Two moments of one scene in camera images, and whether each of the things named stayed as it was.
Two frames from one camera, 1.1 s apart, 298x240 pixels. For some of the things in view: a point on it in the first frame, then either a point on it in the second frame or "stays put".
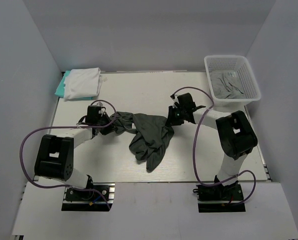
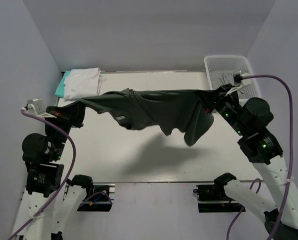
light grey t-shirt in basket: (226, 85) stays put
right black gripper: (171, 120) -> (211, 100)
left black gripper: (111, 128) -> (72, 113)
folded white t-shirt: (82, 83) stays put
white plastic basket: (231, 82) stays put
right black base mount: (230, 192) stays put
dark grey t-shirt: (152, 135) -> (169, 109)
